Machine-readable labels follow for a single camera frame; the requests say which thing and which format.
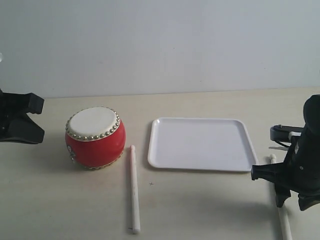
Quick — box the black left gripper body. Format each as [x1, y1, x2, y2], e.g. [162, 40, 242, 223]
[0, 90, 25, 140]

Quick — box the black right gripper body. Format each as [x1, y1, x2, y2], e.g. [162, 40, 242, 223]
[251, 94, 320, 193]

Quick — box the white drumstick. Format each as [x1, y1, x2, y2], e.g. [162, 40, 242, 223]
[130, 145, 141, 234]
[266, 154, 293, 240]

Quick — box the small red drum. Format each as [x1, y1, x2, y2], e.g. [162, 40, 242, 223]
[65, 106, 126, 170]

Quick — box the white plastic tray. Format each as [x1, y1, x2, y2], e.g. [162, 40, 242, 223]
[147, 117, 258, 172]

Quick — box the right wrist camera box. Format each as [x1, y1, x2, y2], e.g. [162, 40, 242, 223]
[269, 124, 303, 148]

